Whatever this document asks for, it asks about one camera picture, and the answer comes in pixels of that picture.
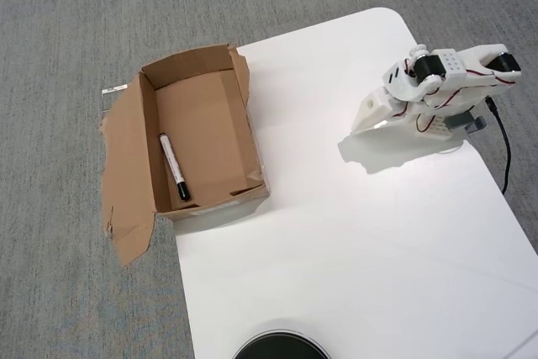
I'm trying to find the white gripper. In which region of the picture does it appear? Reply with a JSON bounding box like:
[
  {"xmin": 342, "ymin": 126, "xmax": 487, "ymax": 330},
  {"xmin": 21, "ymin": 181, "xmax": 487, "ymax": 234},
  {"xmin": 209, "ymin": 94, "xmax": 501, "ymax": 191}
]
[{"xmin": 350, "ymin": 88, "xmax": 416, "ymax": 136}]

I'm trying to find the white marker pen black cap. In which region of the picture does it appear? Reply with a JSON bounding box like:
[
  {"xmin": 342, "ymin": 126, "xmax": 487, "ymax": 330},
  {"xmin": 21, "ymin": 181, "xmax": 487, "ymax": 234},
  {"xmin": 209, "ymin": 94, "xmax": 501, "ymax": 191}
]
[{"xmin": 158, "ymin": 133, "xmax": 193, "ymax": 202}]

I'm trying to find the open brown cardboard box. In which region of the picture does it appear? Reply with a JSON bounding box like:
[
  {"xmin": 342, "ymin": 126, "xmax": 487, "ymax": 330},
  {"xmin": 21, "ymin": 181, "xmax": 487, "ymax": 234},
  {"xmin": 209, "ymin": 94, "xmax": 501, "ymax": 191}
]
[{"xmin": 99, "ymin": 42, "xmax": 271, "ymax": 268}]

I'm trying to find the gray table clamp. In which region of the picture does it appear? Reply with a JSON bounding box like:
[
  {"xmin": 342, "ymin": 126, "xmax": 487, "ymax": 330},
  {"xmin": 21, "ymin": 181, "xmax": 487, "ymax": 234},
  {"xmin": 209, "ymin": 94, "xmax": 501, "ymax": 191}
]
[{"xmin": 446, "ymin": 113, "xmax": 488, "ymax": 135}]

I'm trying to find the black round disc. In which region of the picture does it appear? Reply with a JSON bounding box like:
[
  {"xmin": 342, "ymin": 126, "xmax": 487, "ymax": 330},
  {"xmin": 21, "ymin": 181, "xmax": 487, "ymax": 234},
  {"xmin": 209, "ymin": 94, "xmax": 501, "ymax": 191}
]
[{"xmin": 232, "ymin": 329, "xmax": 333, "ymax": 359}]

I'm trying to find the black power cable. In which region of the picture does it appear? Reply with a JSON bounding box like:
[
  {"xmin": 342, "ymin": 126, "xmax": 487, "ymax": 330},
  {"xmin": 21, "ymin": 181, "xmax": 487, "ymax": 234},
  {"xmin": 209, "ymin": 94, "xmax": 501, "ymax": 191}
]
[{"xmin": 485, "ymin": 97, "xmax": 513, "ymax": 196}]

